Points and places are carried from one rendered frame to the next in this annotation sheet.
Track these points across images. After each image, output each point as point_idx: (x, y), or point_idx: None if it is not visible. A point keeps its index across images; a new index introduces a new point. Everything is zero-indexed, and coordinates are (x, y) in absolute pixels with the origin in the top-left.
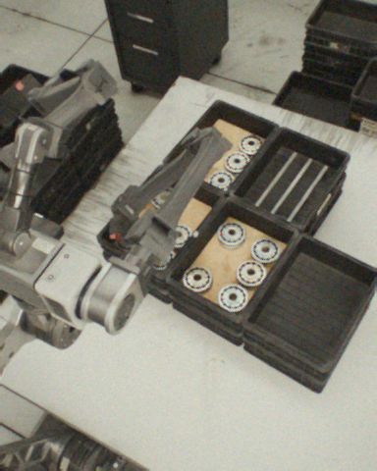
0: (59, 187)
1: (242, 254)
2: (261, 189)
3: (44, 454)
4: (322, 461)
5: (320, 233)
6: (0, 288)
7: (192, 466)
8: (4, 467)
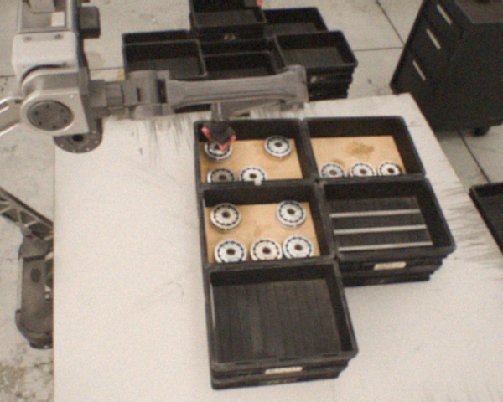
0: None
1: (281, 235)
2: (356, 209)
3: (46, 239)
4: None
5: (370, 290)
6: None
7: (77, 330)
8: None
